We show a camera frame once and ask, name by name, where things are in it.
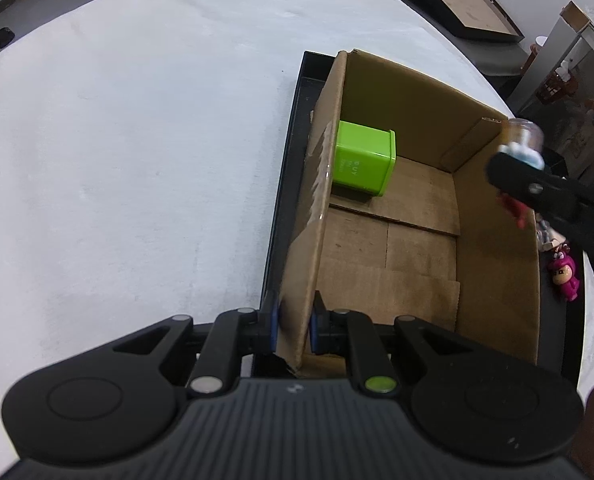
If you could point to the pig figurine red dress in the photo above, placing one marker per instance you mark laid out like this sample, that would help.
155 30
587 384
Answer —
514 210

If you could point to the cardboard box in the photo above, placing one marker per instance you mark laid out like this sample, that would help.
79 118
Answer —
402 260

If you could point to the clear dome toy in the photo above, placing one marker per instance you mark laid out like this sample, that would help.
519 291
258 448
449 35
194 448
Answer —
524 135

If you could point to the pink figurine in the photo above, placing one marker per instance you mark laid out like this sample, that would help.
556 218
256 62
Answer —
567 275

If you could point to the green square box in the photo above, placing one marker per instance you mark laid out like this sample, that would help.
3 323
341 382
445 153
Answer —
359 160

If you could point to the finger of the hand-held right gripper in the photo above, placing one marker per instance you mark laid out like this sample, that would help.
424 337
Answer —
534 189

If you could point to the grey desk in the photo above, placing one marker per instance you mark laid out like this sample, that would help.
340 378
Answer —
557 45

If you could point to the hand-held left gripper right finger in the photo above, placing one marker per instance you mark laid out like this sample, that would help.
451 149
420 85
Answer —
315 332

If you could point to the black tray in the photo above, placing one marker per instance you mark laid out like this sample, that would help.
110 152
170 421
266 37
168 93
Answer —
292 170

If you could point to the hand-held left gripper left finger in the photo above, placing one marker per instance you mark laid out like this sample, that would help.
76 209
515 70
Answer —
274 327

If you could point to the black slipper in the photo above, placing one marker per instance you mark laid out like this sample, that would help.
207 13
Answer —
4 36

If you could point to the red basket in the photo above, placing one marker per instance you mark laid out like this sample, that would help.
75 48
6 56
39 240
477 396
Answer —
554 85

